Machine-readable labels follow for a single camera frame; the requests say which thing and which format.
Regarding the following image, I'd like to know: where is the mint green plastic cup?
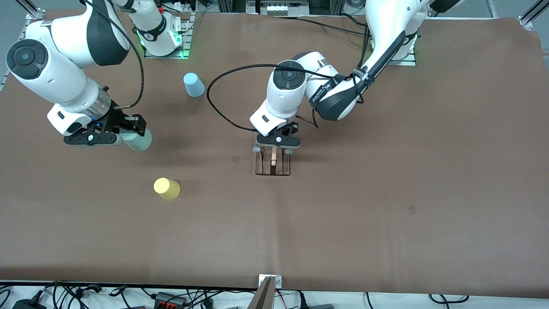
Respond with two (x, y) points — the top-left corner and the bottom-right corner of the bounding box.
(121, 127), (153, 152)

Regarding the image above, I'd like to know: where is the black wire cup holder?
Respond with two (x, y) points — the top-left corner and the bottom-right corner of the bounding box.
(255, 146), (292, 176)

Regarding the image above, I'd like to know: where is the yellow plastic cup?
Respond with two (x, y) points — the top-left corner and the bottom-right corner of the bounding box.
(154, 177), (181, 201)

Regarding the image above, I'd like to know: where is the light blue plastic cup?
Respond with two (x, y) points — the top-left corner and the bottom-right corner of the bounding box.
(183, 72), (205, 98)

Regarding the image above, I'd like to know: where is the brown table mat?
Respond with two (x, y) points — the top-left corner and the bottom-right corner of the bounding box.
(0, 9), (549, 297)

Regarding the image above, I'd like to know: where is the white power strip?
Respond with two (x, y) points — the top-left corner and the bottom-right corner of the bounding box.
(259, 1), (310, 17)

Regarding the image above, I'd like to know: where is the black orange connector box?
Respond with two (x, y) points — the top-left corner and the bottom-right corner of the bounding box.
(154, 292), (188, 308)

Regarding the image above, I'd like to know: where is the black power adapter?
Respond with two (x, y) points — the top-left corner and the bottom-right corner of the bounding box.
(12, 299), (47, 309)

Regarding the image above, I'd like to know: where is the aluminium corner profile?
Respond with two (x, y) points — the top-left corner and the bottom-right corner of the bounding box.
(518, 0), (549, 30)

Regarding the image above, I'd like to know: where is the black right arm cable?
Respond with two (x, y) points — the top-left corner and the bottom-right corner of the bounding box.
(81, 0), (145, 109)

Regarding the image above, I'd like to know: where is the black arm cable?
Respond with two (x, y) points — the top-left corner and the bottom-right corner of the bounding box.
(81, 0), (145, 109)
(206, 64), (370, 132)

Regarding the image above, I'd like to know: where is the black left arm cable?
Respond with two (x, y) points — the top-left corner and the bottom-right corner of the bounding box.
(206, 64), (370, 132)

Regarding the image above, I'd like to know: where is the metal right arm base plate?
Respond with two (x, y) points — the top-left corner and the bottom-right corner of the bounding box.
(143, 12), (192, 60)

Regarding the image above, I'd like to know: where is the long black table cable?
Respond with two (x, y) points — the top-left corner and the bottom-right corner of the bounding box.
(274, 15), (369, 37)

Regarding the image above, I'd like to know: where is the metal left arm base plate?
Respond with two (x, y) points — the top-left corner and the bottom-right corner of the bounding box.
(386, 51), (417, 67)

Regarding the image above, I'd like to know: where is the aluminium side rail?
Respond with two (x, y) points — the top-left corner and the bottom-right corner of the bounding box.
(0, 0), (46, 91)

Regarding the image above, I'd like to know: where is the aluminium profile with bracket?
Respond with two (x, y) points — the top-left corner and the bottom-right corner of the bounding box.
(247, 275), (284, 309)

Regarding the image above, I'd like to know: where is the tangled black cable bundle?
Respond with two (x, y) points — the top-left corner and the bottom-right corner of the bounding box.
(43, 281), (129, 309)

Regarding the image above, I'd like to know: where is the black looped floor cable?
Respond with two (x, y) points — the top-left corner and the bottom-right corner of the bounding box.
(429, 294), (469, 305)

